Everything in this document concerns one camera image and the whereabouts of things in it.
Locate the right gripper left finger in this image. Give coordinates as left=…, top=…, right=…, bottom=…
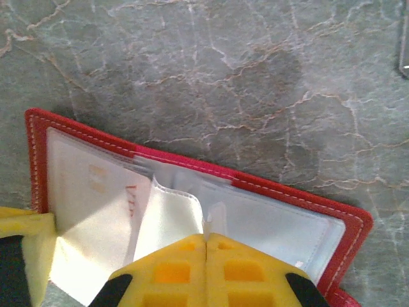
left=92, top=234, right=208, bottom=307

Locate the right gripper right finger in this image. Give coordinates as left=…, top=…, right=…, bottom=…
left=206, top=234, right=327, bottom=307

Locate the white credit card gold chip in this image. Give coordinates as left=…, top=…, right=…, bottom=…
left=47, top=127, right=153, bottom=266

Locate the red leather card holder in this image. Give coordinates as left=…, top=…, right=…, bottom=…
left=24, top=107, right=374, bottom=307

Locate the clear acrylic card stand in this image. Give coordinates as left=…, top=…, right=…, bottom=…
left=397, top=0, right=409, bottom=79

